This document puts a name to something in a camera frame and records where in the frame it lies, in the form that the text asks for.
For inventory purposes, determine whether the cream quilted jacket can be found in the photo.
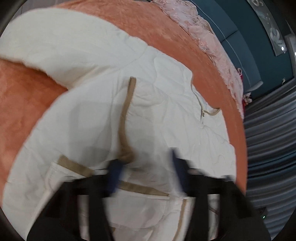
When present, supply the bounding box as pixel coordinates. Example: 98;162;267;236
1;8;236;240

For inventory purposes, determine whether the grey pleated curtain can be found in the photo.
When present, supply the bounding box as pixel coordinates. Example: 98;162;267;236
244;79;295;240

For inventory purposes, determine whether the red plush toy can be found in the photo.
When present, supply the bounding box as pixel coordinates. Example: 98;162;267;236
237;68;252;110

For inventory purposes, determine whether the orange plush bedspread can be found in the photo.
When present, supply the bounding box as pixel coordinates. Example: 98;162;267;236
1;1;247;191

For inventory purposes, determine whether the blue upholstered headboard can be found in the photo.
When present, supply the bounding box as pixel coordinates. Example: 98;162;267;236
193;1;293;95

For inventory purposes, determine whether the pink lace blanket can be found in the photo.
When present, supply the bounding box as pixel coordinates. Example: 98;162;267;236
153;1;244;118

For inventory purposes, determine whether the silver framed wall picture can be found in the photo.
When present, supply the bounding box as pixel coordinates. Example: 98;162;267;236
247;0;287;56

